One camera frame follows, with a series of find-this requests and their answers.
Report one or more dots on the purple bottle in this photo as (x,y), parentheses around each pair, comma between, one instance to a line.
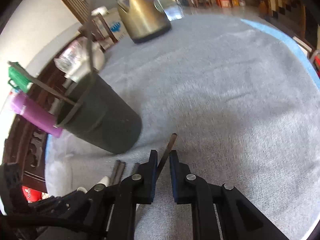
(35,112)

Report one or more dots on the grey tablecloth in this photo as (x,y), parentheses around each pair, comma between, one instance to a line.
(220,100)

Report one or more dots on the white plastic spoon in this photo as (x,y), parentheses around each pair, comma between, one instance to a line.
(82,190)

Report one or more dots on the red packet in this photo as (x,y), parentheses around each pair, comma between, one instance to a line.
(32,193)

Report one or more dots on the dark carved wooden chair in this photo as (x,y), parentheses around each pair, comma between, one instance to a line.
(27,145)

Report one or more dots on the gold electric kettle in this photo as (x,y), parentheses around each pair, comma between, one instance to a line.
(142,12)

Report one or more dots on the orange box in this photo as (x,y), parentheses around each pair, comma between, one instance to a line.
(223,0)

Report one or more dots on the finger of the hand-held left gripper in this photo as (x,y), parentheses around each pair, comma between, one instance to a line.
(62,203)

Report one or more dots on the white pot in plastic wrap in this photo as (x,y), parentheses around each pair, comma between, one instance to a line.
(75,57)

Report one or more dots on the dark grey utensil holder cup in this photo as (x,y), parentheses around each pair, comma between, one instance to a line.
(100,115)

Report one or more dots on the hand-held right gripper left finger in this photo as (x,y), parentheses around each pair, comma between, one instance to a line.
(152,180)

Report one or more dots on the green plastic container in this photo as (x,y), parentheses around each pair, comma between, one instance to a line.
(18,77)

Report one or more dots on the white and blue cardboard box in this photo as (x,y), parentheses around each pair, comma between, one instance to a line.
(115,26)

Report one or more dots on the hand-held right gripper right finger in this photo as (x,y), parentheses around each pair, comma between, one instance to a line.
(175,180)

